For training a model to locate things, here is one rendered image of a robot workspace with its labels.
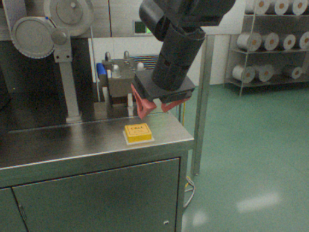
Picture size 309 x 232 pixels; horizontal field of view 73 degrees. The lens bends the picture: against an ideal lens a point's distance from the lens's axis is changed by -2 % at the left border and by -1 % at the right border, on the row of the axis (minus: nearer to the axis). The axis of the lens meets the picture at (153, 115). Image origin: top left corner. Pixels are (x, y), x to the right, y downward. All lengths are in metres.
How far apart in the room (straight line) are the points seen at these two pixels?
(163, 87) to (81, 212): 0.53
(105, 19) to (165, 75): 0.79
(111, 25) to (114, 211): 0.82
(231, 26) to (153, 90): 1.04
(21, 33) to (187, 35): 0.60
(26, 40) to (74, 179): 0.46
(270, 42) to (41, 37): 3.73
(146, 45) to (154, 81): 3.21
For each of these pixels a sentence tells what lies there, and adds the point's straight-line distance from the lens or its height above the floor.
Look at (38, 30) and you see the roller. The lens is 0.80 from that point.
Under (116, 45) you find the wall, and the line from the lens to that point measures 3.48.
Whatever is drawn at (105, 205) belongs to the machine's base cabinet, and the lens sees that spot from 0.76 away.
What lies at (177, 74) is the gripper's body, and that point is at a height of 1.15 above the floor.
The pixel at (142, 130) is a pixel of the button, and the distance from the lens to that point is 0.63.
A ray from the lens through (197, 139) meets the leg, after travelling 1.70.
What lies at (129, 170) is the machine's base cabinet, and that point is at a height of 0.80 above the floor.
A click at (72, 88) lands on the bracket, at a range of 0.77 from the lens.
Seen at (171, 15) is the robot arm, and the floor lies 1.23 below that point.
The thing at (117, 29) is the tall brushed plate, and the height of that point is 1.18.
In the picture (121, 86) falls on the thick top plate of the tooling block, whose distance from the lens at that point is 0.78.
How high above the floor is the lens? 1.23
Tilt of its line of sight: 25 degrees down
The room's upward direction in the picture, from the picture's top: straight up
